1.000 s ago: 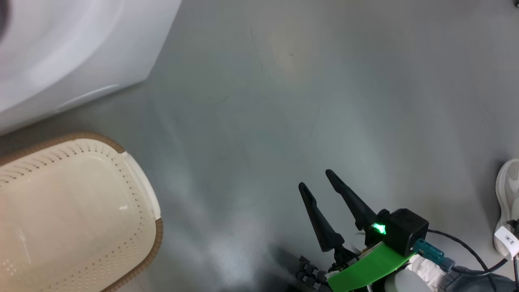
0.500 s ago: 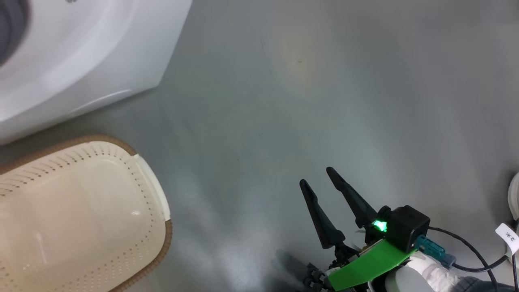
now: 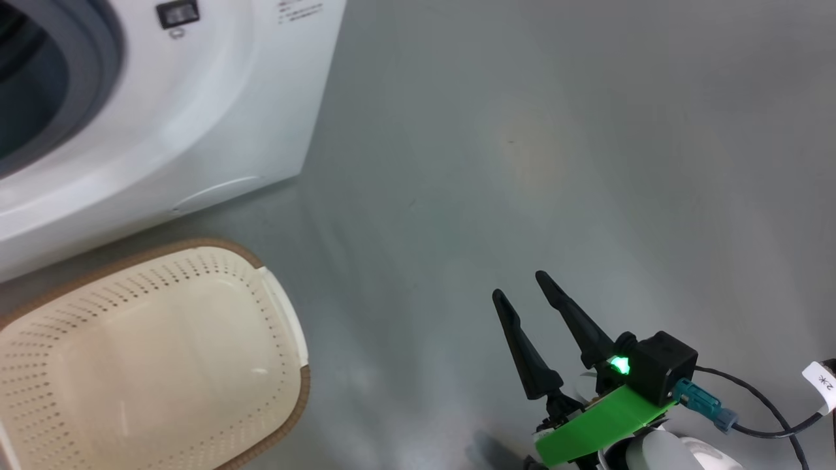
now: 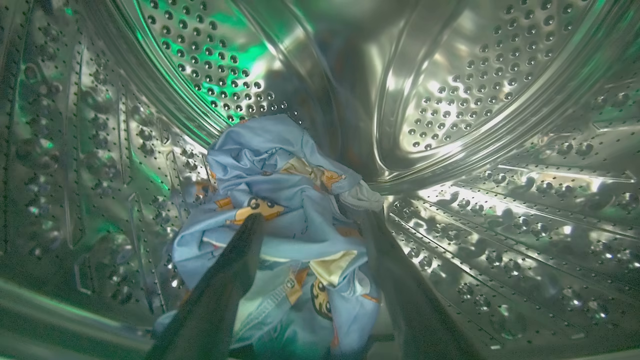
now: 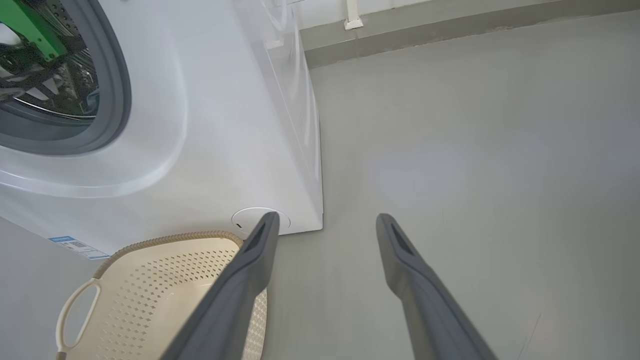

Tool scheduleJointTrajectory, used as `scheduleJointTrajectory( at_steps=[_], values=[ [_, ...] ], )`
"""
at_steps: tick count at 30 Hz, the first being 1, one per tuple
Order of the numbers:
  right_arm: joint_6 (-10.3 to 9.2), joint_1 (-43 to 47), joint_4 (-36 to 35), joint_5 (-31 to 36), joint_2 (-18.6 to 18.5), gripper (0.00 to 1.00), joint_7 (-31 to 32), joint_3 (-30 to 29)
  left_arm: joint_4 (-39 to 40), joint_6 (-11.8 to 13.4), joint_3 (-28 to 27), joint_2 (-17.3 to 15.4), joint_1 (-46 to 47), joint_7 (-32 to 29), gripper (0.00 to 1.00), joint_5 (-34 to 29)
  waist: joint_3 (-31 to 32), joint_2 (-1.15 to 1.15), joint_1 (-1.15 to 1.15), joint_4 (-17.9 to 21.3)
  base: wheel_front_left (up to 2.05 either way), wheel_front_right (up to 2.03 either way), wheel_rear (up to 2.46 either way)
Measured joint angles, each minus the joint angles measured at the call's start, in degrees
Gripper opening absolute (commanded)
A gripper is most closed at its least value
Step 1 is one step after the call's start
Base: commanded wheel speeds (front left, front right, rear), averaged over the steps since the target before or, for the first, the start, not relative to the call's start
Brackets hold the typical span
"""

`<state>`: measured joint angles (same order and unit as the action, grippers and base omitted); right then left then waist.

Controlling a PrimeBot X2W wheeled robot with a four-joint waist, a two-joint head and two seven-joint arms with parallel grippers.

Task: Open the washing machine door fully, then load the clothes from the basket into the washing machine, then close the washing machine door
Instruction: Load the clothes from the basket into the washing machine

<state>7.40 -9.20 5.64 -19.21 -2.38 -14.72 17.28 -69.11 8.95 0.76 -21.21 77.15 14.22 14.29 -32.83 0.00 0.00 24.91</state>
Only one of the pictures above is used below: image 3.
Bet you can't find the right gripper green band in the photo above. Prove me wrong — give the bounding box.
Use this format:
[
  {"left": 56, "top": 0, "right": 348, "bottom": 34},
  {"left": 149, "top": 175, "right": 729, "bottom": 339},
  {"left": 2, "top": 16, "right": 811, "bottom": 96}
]
[{"left": 492, "top": 270, "right": 677, "bottom": 470}]

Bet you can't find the white front-load washing machine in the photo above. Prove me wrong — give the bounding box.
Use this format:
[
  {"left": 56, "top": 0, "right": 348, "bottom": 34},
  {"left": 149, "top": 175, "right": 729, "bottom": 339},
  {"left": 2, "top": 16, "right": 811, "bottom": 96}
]
[{"left": 0, "top": 0, "right": 347, "bottom": 285}]

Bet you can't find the black door lock latch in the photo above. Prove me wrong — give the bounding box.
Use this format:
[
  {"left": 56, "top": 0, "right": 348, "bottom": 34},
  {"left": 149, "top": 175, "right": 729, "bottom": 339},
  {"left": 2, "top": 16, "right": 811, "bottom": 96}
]
[{"left": 156, "top": 0, "right": 201, "bottom": 30}]

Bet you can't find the dark washing machine drum interior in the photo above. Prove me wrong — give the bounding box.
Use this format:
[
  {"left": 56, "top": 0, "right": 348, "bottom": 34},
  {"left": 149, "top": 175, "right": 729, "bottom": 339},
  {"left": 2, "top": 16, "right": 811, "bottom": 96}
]
[{"left": 0, "top": 5, "right": 70, "bottom": 161}]

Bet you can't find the round white filter cover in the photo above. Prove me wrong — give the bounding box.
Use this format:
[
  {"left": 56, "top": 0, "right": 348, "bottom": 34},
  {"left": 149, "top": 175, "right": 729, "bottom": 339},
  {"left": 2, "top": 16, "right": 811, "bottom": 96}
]
[{"left": 171, "top": 175, "right": 262, "bottom": 216}]

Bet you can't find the cream perforated laundry basket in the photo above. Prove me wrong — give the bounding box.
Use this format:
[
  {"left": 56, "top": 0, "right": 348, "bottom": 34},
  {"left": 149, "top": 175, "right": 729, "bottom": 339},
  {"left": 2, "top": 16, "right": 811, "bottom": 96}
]
[{"left": 0, "top": 238, "right": 312, "bottom": 470}]

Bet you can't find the teal cable connector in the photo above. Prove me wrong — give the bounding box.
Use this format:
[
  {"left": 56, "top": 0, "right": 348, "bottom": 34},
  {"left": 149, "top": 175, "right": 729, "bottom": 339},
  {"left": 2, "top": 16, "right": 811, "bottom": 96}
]
[{"left": 673, "top": 377, "right": 739, "bottom": 433}]

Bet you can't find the thin black cable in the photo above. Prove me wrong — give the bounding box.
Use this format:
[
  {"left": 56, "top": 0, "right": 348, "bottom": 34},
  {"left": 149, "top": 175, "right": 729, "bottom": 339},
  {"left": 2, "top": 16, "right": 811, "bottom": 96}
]
[{"left": 694, "top": 366, "right": 836, "bottom": 470}]

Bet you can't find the white cable label tag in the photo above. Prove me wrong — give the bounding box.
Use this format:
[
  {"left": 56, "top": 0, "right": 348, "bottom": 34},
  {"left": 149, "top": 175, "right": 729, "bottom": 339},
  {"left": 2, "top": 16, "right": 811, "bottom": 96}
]
[{"left": 802, "top": 361, "right": 836, "bottom": 415}]

